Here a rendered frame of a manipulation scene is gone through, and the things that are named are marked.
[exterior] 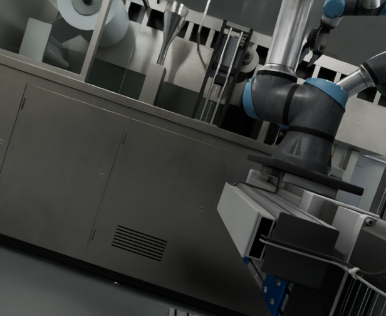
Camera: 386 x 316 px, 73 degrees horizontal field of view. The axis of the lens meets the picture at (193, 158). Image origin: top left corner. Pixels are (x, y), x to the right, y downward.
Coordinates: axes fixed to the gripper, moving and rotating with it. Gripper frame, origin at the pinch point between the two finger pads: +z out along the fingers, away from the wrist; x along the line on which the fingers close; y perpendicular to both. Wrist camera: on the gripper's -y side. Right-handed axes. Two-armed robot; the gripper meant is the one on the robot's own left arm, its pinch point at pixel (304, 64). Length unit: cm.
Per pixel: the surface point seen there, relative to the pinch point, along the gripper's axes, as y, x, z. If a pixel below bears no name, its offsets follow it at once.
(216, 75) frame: -11.0, 39.4, 14.7
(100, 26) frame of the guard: -17, 98, 6
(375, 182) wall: 549, -631, 606
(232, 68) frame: -6.0, 32.9, 11.3
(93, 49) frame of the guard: -25, 98, 13
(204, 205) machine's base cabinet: -68, 25, 44
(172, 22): 20, 73, 12
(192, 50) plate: 36, 61, 34
